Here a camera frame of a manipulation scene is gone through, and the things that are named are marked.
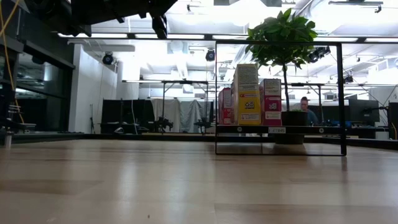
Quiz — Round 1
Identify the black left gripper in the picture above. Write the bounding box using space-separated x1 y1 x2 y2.
136 0 178 40

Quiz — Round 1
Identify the red Froot Loops cereal box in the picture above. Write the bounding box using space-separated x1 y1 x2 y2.
218 87 233 126

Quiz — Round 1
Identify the yellow Corn Pops cereal box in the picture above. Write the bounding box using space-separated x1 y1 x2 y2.
233 63 262 126

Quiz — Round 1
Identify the purple Raisin Bran cereal box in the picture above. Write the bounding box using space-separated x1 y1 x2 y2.
259 78 283 127

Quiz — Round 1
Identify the grey hanging cloth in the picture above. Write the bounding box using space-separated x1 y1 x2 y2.
150 98 206 134

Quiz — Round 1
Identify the black room partition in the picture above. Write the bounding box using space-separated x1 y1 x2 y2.
100 98 155 134

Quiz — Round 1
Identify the green potted plant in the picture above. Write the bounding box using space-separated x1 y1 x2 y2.
245 7 318 146

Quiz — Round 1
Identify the person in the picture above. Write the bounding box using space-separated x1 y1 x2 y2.
299 96 320 127

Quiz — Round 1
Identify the black computer monitor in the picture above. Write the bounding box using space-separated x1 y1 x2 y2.
347 98 381 124

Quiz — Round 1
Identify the black background table frame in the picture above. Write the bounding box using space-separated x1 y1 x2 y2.
160 79 210 127

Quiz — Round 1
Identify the black metal rig frame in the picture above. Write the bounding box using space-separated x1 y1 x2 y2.
0 102 398 151

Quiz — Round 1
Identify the wooden shelf with black frame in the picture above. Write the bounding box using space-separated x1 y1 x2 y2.
214 39 348 156

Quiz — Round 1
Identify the yellow cable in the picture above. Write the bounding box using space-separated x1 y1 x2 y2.
0 0 26 125

